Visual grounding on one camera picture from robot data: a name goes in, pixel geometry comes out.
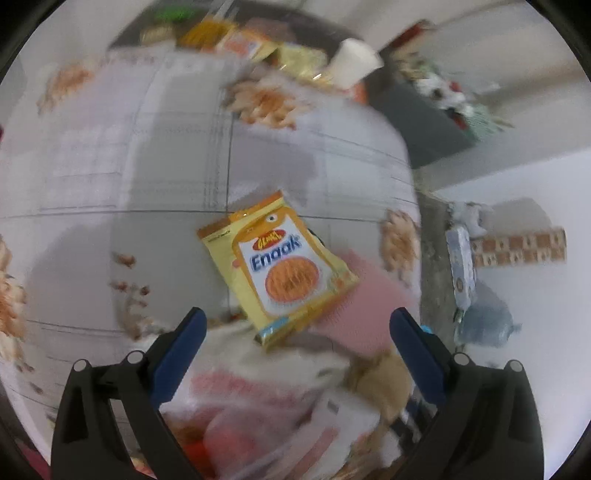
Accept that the white paper cup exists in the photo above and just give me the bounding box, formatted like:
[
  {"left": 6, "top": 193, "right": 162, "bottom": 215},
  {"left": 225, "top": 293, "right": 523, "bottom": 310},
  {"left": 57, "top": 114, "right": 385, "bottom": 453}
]
[{"left": 328, "top": 38, "right": 384, "bottom": 89}]

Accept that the pile of snack packets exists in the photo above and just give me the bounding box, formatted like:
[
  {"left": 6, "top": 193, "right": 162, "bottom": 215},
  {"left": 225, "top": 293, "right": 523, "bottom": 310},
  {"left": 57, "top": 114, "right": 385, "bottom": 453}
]
[{"left": 143, "top": 7, "right": 331, "bottom": 81}]

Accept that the pink sponge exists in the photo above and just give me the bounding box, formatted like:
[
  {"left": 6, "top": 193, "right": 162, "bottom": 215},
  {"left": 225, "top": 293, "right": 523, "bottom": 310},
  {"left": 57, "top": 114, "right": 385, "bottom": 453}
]
[{"left": 318, "top": 249, "right": 416, "bottom": 356}]

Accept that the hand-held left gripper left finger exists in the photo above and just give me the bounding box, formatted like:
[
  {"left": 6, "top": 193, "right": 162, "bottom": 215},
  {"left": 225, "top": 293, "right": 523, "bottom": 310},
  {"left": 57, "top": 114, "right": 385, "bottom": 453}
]
[{"left": 50, "top": 307, "right": 208, "bottom": 480}]

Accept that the yellow snack packet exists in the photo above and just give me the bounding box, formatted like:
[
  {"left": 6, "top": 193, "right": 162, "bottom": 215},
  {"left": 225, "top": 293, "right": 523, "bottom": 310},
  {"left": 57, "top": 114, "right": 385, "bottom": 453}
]
[{"left": 197, "top": 189, "right": 361, "bottom": 352}]

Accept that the green patterned box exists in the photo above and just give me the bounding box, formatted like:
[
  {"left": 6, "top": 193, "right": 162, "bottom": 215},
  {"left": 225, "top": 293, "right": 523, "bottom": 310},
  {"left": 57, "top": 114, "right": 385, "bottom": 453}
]
[{"left": 465, "top": 104, "right": 506, "bottom": 140}]

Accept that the white printed package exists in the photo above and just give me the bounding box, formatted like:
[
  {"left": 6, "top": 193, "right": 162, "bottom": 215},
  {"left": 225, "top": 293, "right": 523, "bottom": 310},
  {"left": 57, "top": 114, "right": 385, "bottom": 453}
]
[{"left": 445, "top": 225, "right": 477, "bottom": 311}]

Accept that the blue water jug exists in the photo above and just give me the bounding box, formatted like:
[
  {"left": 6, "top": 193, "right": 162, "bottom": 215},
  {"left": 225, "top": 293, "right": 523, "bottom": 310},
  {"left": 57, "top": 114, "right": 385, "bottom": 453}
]
[{"left": 455, "top": 281, "right": 522, "bottom": 348}]

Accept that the tile pattern storage box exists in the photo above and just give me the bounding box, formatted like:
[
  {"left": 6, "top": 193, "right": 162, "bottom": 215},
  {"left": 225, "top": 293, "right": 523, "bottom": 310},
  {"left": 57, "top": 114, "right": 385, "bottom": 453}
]
[{"left": 471, "top": 198, "right": 568, "bottom": 269}]

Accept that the white plastic bag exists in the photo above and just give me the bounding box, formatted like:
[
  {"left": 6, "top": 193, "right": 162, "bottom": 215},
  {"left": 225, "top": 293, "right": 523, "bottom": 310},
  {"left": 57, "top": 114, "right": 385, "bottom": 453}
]
[{"left": 161, "top": 318, "right": 416, "bottom": 480}]

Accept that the grey side table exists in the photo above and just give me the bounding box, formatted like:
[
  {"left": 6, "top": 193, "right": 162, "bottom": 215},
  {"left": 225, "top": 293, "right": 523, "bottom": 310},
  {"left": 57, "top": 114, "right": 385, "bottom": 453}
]
[{"left": 369, "top": 21, "right": 513, "bottom": 169}]

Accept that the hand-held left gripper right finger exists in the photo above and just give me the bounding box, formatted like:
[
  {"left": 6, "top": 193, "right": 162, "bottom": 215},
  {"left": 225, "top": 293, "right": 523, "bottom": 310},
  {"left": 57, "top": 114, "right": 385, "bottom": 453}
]
[{"left": 389, "top": 308, "right": 546, "bottom": 480}]

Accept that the floral tablecloth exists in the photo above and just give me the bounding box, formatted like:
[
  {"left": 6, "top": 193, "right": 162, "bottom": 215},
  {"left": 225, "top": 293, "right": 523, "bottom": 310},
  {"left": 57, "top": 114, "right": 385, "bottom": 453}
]
[{"left": 0, "top": 46, "right": 423, "bottom": 480}]

